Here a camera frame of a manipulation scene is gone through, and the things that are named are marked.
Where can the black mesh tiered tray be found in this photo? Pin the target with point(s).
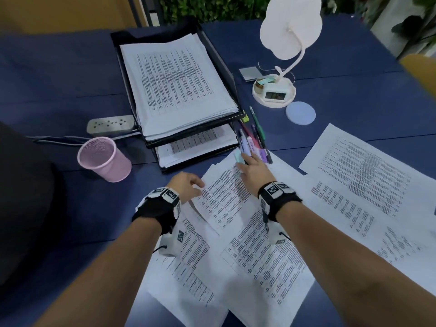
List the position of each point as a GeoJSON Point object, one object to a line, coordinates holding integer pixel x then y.
{"type": "Point", "coordinates": [224, 68]}

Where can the person's left hand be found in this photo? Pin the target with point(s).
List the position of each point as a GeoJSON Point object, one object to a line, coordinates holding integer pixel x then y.
{"type": "Point", "coordinates": [184, 187]}

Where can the small grey square card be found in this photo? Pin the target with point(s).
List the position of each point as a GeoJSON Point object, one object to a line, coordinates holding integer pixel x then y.
{"type": "Point", "coordinates": [251, 74]}

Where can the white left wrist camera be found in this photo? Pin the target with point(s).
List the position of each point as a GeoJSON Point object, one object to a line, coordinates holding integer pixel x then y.
{"type": "Point", "coordinates": [172, 245]}

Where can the dark green potted plant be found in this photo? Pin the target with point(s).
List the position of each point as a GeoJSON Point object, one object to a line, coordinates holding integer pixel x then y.
{"type": "Point", "coordinates": [412, 25]}

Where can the large black chair back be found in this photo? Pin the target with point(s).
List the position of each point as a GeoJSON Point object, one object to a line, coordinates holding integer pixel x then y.
{"type": "Point", "coordinates": [24, 200]}

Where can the mint green eraser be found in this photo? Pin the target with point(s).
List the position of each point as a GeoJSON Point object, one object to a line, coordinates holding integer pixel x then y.
{"type": "Point", "coordinates": [265, 81]}

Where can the white flower-shaped desk lamp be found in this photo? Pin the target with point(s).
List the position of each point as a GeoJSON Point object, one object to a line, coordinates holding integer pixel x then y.
{"type": "Point", "coordinates": [289, 27]}

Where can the person's right hand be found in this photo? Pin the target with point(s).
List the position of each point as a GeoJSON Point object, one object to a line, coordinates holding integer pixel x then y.
{"type": "Point", "coordinates": [259, 177]}

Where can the white power strip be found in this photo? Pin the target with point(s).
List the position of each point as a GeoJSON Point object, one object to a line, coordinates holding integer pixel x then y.
{"type": "Point", "coordinates": [109, 125]}

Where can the black wristband with markers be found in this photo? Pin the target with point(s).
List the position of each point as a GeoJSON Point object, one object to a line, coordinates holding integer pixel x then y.
{"type": "Point", "coordinates": [282, 200]}
{"type": "Point", "coordinates": [153, 211]}

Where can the small digital clock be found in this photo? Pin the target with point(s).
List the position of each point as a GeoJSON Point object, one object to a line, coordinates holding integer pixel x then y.
{"type": "Point", "coordinates": [276, 95]}

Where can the person's left forearm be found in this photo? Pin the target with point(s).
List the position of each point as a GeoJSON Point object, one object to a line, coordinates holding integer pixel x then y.
{"type": "Point", "coordinates": [95, 279]}

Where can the pile of printed papers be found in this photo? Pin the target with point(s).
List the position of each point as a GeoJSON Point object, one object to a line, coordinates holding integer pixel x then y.
{"type": "Point", "coordinates": [357, 173]}

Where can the dark metal door frame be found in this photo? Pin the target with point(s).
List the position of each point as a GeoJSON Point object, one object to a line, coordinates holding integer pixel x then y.
{"type": "Point", "coordinates": [146, 10]}

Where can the person's right forearm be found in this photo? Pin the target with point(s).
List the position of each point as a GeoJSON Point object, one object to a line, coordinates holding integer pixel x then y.
{"type": "Point", "coordinates": [357, 269]}

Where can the green plant wall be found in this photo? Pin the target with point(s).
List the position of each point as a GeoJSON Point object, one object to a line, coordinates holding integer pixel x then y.
{"type": "Point", "coordinates": [211, 8]}

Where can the printed paper sheet bundle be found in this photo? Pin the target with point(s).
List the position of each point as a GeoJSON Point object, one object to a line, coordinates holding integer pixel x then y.
{"type": "Point", "coordinates": [190, 127]}
{"type": "Point", "coordinates": [197, 146]}
{"type": "Point", "coordinates": [173, 81]}

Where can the bunch of coloured markers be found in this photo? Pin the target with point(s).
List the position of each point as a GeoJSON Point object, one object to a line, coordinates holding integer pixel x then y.
{"type": "Point", "coordinates": [257, 132]}

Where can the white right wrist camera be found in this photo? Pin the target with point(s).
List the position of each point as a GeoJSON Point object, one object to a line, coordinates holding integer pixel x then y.
{"type": "Point", "coordinates": [274, 234]}

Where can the pink mesh cup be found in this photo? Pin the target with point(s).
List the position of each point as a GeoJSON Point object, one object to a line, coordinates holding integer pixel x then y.
{"type": "Point", "coordinates": [102, 163]}

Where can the black left wristband with markers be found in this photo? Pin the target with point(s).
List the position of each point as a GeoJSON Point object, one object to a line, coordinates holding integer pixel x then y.
{"type": "Point", "coordinates": [153, 211]}

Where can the white column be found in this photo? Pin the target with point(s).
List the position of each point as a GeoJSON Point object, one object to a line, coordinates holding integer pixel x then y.
{"type": "Point", "coordinates": [385, 34]}

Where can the pale blue round pad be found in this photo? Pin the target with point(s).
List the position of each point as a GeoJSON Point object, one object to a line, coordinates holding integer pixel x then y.
{"type": "Point", "coordinates": [300, 113]}

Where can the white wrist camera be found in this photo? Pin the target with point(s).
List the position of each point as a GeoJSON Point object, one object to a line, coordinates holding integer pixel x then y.
{"type": "Point", "coordinates": [274, 234]}
{"type": "Point", "coordinates": [172, 245]}

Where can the black right wristband with markers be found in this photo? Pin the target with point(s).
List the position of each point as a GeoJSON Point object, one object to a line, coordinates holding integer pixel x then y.
{"type": "Point", "coordinates": [282, 200]}

